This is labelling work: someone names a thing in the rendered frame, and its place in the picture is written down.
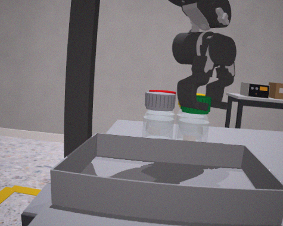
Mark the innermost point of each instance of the clear bottle with grey cap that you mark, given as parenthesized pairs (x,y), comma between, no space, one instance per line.
(158,121)

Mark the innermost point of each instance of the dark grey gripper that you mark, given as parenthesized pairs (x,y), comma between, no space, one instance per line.
(189,48)

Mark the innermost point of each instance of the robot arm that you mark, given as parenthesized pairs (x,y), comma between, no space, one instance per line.
(206,14)

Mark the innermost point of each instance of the clear glass bottle with yellow cap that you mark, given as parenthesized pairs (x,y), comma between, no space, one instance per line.
(178,117)

